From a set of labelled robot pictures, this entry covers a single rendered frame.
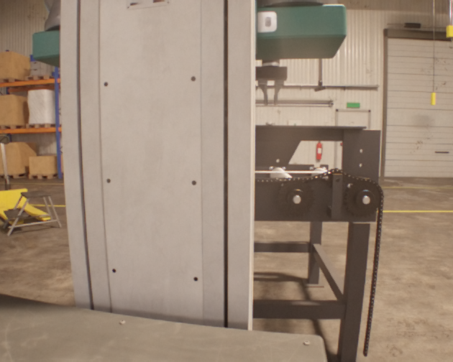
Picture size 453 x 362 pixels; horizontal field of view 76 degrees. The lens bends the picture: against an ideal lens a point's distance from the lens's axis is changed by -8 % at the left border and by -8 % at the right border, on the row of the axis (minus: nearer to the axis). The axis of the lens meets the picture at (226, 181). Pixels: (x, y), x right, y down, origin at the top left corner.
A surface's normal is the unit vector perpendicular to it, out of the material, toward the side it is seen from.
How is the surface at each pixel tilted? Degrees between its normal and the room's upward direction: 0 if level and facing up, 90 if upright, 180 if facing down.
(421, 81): 90
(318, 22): 90
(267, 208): 90
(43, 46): 90
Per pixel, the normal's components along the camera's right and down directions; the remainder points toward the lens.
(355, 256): -0.07, 0.12
